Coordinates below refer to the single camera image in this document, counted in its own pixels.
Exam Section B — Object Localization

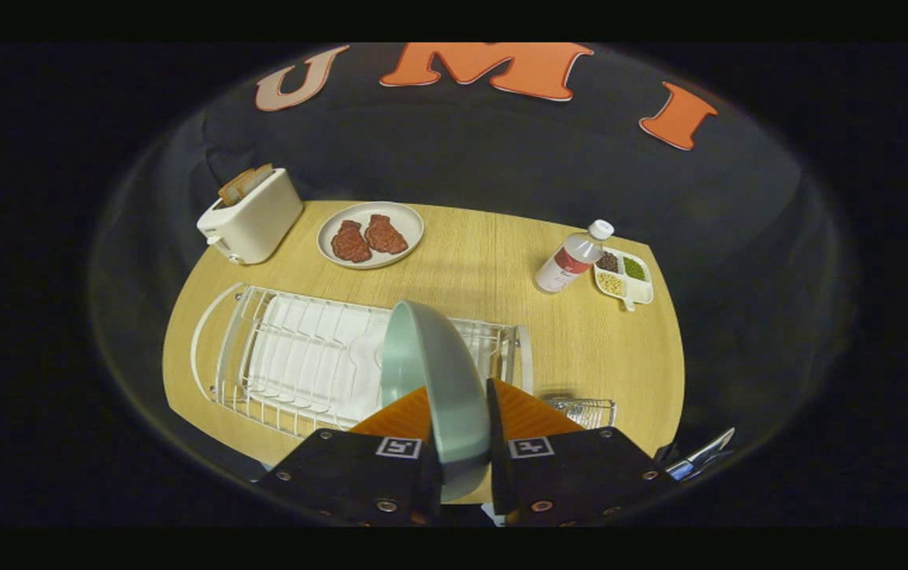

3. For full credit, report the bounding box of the clear bottle with red label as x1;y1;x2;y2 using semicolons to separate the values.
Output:
534;219;615;295

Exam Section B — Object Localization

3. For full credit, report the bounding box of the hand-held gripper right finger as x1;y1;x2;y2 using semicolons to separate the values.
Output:
486;378;680;527

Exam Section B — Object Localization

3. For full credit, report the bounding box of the white wire dish rack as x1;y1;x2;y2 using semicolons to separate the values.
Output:
190;283;534;440

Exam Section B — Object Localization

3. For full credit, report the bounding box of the green plate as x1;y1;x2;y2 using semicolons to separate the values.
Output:
380;299;492;504

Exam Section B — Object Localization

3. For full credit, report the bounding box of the metal wire basket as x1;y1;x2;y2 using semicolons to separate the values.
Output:
545;397;617;430

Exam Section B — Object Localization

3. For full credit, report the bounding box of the white toaster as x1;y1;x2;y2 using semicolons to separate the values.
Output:
197;168;305;265

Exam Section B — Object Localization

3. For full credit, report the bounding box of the red meat piece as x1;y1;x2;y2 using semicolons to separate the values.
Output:
331;220;373;264
364;214;409;255

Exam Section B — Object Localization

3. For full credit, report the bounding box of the white divided tray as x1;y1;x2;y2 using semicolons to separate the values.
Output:
592;245;655;312

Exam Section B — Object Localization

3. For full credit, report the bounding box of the beige plate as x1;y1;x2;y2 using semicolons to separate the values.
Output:
317;201;425;271

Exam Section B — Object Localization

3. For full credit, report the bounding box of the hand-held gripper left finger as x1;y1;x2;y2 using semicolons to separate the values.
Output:
254;386;445;527

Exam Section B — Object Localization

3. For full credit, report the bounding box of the grey metal object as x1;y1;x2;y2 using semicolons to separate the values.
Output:
663;427;735;482

